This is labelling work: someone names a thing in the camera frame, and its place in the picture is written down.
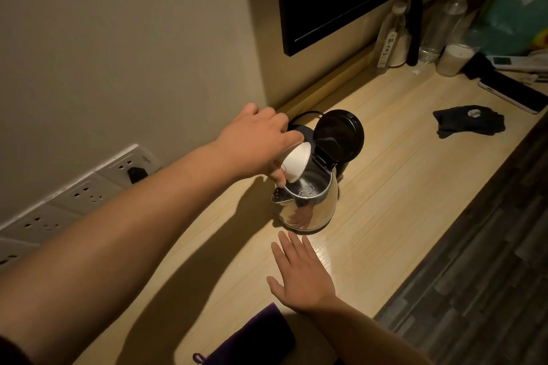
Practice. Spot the person's left hand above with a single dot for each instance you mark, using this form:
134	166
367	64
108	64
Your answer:
246	146

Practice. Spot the person's right hand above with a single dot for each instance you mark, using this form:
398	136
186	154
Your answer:
304	279

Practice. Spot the person's right little finger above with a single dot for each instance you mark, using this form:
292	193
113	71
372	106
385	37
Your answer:
311	250

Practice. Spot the person's right thumb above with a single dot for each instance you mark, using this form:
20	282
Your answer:
276	287

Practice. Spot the person's left thumb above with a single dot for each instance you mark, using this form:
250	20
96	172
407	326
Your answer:
280	178

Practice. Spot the person's right middle finger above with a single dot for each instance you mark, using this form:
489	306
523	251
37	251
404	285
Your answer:
289	249

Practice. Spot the white paper cup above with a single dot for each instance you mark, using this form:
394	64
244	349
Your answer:
296	163

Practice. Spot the person's left forearm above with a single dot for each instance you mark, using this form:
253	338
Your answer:
107	240

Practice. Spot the person's right forearm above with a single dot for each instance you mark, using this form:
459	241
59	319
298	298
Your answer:
364	337

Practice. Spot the stainless steel electric kettle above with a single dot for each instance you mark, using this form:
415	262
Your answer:
314	206

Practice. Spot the purple cloth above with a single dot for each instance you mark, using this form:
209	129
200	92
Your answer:
257	341

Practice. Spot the black power plug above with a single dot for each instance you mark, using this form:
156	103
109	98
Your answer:
138	175

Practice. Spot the clear bottle with white label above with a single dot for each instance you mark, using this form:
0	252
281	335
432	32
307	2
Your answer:
388	42

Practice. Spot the black glove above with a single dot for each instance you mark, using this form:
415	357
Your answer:
466	123

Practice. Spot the black stick-shaped device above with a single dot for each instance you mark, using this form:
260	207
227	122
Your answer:
414	31

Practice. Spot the white plastic cup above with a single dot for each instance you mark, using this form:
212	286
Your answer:
456	59

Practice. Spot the clear plastic water bottle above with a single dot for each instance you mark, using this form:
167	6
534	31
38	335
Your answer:
443	24

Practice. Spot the black smartphone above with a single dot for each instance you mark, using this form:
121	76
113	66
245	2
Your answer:
513	93

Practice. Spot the white remote control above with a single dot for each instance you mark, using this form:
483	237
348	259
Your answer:
518	62

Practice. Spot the green plastic bag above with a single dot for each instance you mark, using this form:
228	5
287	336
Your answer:
513	5

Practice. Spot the white wall socket panel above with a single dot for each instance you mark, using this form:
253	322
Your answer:
13	251
85	193
40	223
120	163

